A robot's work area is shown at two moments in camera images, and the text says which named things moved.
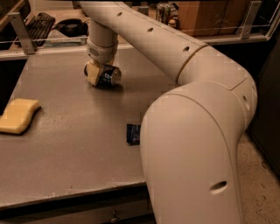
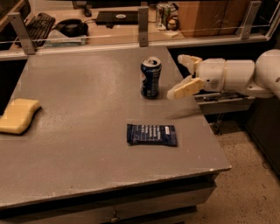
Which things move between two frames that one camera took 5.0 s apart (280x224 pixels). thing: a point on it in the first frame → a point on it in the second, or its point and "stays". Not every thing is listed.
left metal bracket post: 26,43 stays
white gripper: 101,52 → 212,73
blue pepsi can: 108,75 → 150,69
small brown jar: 172,23 stays
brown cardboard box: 213,17 stays
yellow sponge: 17,116 stays
